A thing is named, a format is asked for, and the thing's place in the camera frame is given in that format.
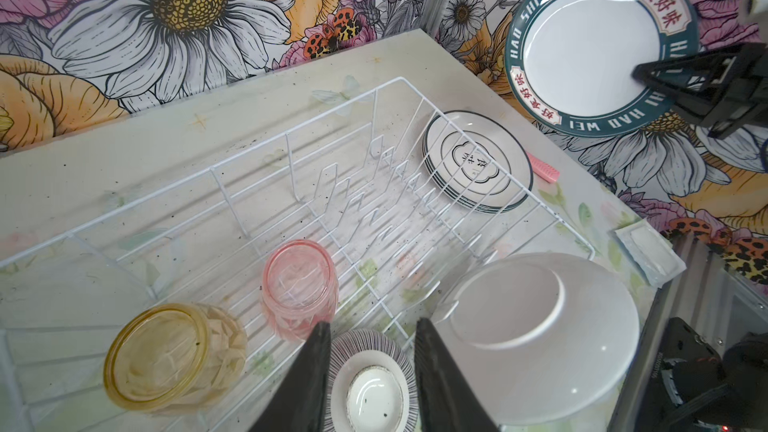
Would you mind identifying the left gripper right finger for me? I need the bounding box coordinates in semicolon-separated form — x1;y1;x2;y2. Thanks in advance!
414;318;498;432

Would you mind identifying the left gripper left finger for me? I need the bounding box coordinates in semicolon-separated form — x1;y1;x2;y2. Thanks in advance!
249;322;332;432

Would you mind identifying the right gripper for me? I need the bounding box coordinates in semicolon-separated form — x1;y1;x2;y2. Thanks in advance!
632;42;767;138

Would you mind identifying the white wire dish rack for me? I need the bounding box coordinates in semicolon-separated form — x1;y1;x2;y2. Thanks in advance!
1;78;595;431

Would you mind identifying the white green rim plate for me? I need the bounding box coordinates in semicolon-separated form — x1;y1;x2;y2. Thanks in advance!
422;110;534;214

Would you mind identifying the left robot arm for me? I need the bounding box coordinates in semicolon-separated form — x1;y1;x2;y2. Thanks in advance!
251;318;767;431

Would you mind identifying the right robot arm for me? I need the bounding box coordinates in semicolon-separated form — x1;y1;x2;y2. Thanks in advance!
632;0;767;139

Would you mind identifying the white square dish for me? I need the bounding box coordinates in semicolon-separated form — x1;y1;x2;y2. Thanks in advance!
615;220;687;288

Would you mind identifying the striped small bowl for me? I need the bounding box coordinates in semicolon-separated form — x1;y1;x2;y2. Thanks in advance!
324;329;419;432

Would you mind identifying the large white bowl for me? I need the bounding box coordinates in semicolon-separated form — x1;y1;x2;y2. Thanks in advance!
431;252;640;426

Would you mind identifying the pink glass cup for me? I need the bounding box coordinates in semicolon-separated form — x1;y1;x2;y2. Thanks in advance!
262;239;339;342

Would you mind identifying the yellow glass cup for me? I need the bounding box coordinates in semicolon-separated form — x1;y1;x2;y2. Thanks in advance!
103;303;247;415

